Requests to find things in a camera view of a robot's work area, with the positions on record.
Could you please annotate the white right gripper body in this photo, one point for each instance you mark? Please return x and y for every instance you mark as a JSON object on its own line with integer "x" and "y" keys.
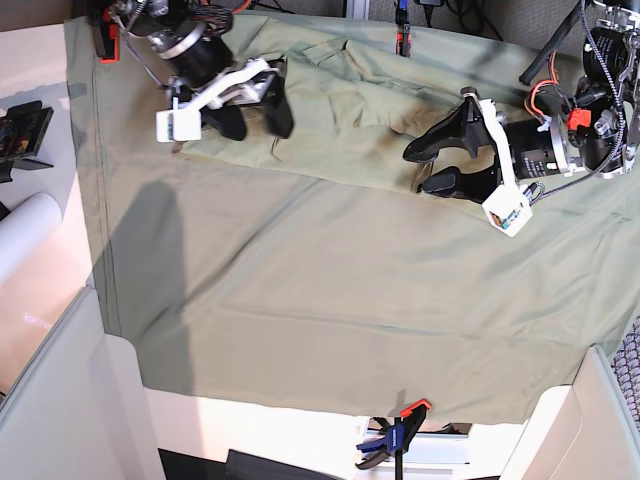
{"x": 257, "y": 82}

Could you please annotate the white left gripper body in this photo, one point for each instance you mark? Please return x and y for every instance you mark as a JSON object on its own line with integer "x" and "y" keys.
{"x": 496, "y": 134}

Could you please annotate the olive green T-shirt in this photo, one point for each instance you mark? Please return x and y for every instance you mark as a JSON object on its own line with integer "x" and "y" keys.
{"x": 355, "y": 109}

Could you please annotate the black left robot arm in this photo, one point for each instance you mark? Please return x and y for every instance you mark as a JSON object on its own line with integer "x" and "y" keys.
{"x": 571, "y": 110}

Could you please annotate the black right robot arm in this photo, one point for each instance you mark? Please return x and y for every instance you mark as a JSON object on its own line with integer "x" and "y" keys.
{"x": 185, "y": 34}

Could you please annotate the orange top clamp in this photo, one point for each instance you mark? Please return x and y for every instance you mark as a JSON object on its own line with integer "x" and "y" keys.
{"x": 403, "y": 40}

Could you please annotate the aluminium table leg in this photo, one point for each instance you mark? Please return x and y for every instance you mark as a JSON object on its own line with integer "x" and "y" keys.
{"x": 357, "y": 9}

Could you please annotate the orange corner clamp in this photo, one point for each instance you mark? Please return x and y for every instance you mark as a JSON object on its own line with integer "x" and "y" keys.
{"x": 106, "y": 38}

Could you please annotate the green table cloth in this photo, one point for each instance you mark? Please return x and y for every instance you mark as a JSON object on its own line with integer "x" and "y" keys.
{"x": 255, "y": 285}

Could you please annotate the black tablet on stand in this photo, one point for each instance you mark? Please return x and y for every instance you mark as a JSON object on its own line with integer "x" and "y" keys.
{"x": 23, "y": 129}

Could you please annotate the white paper roll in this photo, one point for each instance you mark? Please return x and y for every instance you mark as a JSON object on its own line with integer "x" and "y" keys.
{"x": 25, "y": 228}

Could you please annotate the patterned grey mat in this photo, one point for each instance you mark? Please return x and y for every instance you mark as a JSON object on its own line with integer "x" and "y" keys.
{"x": 626, "y": 367}

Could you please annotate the blue black bar clamp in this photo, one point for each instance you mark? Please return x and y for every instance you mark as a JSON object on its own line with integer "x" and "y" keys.
{"x": 394, "y": 438}

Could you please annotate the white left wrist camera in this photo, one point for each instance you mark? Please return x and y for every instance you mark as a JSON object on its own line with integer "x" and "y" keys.
{"x": 508, "y": 208}

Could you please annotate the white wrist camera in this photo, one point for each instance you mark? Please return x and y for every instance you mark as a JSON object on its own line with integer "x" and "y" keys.
{"x": 178, "y": 125}
{"x": 508, "y": 208}

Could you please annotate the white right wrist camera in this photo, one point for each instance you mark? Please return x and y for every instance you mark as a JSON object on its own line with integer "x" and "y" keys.
{"x": 178, "y": 125}

